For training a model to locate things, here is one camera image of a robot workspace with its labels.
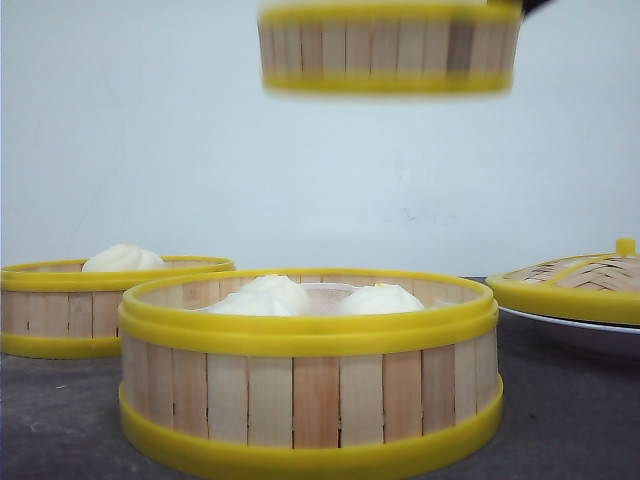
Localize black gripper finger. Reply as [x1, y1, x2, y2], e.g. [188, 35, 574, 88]
[520, 0, 553, 19]

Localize lifted bamboo steamer tray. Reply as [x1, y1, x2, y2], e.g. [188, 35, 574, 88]
[257, 1, 523, 95]

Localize woven bamboo steamer lid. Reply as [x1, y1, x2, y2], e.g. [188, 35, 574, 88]
[486, 238, 639, 327]

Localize bamboo steamer tray one bun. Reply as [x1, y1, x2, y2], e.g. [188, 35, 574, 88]
[1, 255, 235, 359]

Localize white plate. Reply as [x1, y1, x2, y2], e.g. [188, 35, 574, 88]
[500, 306, 639, 360]

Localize right white bun in front tray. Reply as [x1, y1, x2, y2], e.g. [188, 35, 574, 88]
[337, 283, 424, 315]

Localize white bun in tray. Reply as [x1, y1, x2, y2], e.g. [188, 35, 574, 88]
[207, 274, 311, 317]
[337, 283, 424, 315]

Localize left white bun in front tray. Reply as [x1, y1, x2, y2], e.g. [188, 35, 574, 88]
[207, 274, 311, 317]

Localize front bamboo steamer tray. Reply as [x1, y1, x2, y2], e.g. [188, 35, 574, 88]
[119, 268, 503, 479]

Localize white steamed bun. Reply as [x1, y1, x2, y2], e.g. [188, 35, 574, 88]
[81, 243, 167, 273]

